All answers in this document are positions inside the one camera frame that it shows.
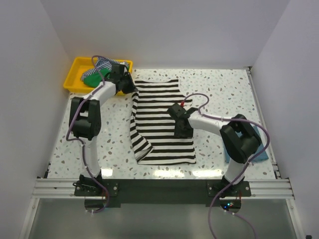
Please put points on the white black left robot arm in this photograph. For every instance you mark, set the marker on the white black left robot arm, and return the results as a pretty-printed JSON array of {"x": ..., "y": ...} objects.
[{"x": 85, "y": 123}]

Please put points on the black white striped tank top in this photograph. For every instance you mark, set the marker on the black white striped tank top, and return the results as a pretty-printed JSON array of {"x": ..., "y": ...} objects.
[{"x": 152, "y": 128}]

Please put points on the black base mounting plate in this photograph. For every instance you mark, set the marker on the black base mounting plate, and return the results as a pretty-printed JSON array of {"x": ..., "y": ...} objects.
[{"x": 113, "y": 193}]

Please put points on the green garment in tray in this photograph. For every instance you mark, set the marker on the green garment in tray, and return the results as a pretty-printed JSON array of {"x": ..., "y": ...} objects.
[{"x": 91, "y": 79}]

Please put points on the aluminium frame rail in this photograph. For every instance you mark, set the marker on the aluminium frame rail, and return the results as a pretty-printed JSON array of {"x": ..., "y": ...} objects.
[{"x": 51, "y": 188}]

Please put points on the blue ribbed tank top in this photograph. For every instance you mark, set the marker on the blue ribbed tank top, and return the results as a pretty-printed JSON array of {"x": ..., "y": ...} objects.
[{"x": 260, "y": 158}]

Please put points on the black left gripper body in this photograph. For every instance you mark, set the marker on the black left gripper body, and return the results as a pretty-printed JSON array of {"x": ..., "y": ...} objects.
[{"x": 128, "y": 85}]

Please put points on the blue white striped tank top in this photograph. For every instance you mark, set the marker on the blue white striped tank top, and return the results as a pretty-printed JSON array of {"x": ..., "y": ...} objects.
[{"x": 104, "y": 65}]

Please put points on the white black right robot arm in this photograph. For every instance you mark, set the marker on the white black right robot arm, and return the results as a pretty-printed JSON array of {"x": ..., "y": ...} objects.
[{"x": 240, "y": 139}]

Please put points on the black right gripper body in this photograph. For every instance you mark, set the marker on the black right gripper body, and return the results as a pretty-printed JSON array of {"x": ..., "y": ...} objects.
[{"x": 185, "y": 132}]

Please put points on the yellow plastic tray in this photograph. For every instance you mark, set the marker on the yellow plastic tray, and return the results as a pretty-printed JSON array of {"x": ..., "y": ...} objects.
[{"x": 74, "y": 84}]

